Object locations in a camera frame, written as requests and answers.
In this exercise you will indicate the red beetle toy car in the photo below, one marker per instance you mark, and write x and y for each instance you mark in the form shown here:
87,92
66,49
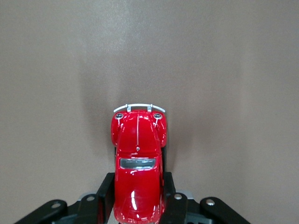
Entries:
137,186

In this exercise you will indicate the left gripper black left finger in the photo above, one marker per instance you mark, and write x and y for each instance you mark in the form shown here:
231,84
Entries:
102,200

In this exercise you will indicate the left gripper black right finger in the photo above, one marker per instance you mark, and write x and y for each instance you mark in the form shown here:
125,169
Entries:
177,210

